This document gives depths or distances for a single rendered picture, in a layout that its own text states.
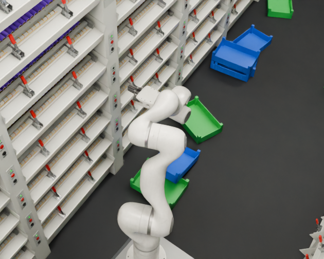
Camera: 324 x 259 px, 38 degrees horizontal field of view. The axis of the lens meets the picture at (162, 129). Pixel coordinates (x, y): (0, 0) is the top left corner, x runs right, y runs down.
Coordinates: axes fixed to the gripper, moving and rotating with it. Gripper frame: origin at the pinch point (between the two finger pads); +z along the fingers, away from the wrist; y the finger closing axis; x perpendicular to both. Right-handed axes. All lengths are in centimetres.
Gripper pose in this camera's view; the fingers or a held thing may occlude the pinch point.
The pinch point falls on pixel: (131, 88)
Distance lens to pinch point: 233.1
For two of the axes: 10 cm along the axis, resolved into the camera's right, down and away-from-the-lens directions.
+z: -8.4, -4.4, 3.1
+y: 5.4, -6.5, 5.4
